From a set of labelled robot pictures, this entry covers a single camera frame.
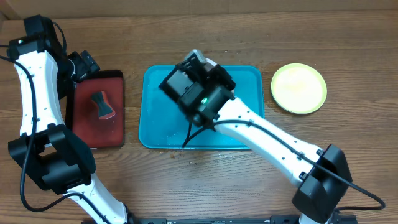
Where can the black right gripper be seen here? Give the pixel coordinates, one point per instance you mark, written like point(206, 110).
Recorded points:
point(224, 79)

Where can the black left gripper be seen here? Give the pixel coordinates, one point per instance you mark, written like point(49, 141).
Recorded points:
point(84, 68)

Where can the black and pink sponge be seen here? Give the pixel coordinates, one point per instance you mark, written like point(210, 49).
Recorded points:
point(105, 110)

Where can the yellow-green plate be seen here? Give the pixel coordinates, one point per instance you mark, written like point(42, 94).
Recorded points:
point(298, 88)

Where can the white pink plate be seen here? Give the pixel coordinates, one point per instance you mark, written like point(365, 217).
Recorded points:
point(211, 62)

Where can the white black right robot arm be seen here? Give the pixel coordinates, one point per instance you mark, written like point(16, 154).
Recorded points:
point(203, 90)

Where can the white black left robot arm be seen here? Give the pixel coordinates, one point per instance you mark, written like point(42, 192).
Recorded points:
point(47, 151)

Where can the teal plastic tray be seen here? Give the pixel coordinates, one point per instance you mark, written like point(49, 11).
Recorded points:
point(163, 126)

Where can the dark red-lined small tray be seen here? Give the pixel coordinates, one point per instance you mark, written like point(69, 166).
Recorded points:
point(82, 115)

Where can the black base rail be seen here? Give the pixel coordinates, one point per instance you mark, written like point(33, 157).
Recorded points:
point(275, 219)

